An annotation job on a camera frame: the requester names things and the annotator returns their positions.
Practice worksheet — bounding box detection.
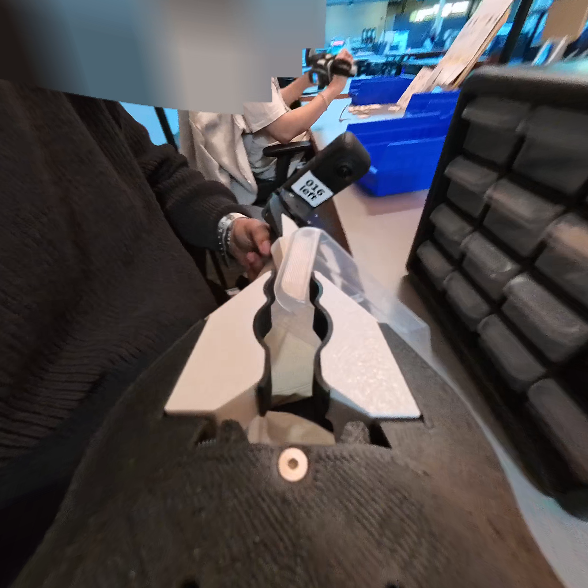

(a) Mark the brown cardboard sheet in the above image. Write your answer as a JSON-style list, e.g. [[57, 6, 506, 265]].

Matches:
[[397, 0, 515, 106]]

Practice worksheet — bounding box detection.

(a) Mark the black drawer cabinet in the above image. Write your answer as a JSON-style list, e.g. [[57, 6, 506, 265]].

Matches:
[[406, 64, 588, 511]]

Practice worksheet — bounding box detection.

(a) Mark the person's torso in black sweater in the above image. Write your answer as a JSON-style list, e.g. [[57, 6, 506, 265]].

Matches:
[[0, 79, 230, 584]]

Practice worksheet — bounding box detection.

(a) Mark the silver wristwatch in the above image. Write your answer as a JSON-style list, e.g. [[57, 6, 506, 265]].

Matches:
[[217, 212, 249, 269]]

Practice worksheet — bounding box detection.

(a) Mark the clear plastic drawer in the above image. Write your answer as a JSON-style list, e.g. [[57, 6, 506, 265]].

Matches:
[[270, 227, 432, 352]]

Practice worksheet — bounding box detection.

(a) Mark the black office chair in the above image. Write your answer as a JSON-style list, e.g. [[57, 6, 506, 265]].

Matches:
[[253, 140, 318, 205]]

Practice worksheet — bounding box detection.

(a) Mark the person's left hand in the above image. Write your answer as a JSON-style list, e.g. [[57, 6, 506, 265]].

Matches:
[[228, 217, 274, 282]]

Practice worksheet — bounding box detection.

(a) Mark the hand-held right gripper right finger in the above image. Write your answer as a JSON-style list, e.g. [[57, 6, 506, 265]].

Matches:
[[311, 270, 422, 422]]

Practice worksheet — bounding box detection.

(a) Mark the black post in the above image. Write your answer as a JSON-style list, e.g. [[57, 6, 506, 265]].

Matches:
[[498, 0, 536, 65]]

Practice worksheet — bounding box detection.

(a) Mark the person's left forearm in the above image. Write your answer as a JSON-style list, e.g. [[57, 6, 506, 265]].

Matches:
[[147, 142, 265, 258]]

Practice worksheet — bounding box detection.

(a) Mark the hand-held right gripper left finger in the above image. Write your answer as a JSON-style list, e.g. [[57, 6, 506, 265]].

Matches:
[[164, 270, 276, 422]]

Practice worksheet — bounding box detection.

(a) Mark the grid of translucent cabinet drawers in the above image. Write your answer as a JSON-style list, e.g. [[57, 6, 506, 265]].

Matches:
[[416, 96, 588, 483]]

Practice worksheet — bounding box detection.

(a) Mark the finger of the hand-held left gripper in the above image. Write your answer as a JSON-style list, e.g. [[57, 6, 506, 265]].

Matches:
[[270, 214, 302, 276]]

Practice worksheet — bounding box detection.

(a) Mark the blue plastic bin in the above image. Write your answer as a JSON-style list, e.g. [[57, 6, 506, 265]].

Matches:
[[356, 110, 460, 197]]

